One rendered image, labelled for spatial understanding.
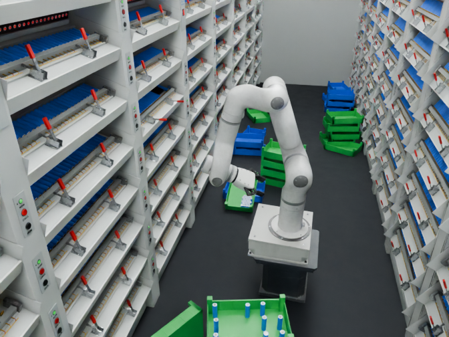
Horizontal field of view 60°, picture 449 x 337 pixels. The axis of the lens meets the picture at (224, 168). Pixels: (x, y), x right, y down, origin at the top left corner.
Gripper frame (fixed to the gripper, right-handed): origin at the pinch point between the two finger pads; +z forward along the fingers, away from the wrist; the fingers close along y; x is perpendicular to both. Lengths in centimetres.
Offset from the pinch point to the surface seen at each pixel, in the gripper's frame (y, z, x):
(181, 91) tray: -53, -51, -10
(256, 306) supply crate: 59, 2, 0
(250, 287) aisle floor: 25, 25, -53
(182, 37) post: -66, -62, 13
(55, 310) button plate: 82, -67, 5
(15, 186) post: 68, -87, 41
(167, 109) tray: -28, -55, -5
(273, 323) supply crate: 65, 8, 4
